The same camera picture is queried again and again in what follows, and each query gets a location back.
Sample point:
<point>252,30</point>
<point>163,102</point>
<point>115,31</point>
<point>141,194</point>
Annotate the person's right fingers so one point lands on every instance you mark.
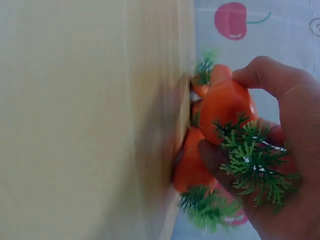
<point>212,160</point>

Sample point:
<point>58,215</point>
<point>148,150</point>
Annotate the person's right thumb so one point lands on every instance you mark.
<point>265,72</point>

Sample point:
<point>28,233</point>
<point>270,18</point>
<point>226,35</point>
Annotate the person's right hand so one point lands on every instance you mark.
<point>297,120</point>

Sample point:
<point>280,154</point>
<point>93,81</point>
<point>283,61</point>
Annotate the orange plastic carrot green top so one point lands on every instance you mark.
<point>192,162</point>
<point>201,88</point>
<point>225,110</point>

